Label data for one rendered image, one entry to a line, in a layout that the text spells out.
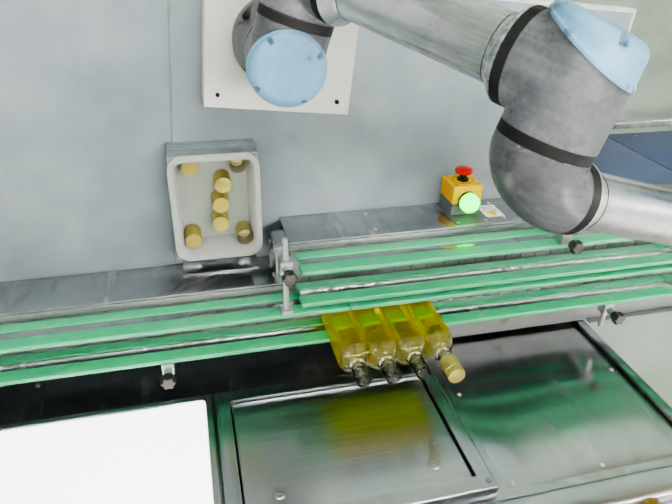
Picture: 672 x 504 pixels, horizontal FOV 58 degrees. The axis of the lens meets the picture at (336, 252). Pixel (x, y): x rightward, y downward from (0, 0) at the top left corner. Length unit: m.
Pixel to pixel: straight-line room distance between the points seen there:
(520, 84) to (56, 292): 0.98
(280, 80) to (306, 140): 0.38
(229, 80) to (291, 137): 0.20
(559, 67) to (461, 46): 0.13
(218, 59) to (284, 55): 0.26
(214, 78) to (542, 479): 0.95
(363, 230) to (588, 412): 0.61
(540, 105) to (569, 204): 0.12
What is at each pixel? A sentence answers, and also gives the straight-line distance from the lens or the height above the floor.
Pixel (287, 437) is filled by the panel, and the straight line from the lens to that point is 1.20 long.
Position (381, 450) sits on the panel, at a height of 1.19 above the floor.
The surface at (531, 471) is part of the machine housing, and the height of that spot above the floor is 1.27.
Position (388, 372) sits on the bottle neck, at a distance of 1.13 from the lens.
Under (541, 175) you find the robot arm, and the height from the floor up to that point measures 1.39.
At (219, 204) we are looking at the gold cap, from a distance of 1.23.
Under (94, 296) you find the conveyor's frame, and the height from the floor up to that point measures 0.85.
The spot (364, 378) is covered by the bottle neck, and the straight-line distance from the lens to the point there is 1.14.
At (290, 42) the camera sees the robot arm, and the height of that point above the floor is 1.06.
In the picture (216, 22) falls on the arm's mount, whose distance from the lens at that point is 1.12.
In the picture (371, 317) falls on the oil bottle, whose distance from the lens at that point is 1.23.
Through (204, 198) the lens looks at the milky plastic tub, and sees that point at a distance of 1.27.
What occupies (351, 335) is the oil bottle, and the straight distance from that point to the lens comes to 1.17.
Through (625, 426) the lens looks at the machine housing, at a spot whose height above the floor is 1.21.
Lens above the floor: 1.93
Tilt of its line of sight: 57 degrees down
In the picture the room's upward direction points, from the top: 154 degrees clockwise
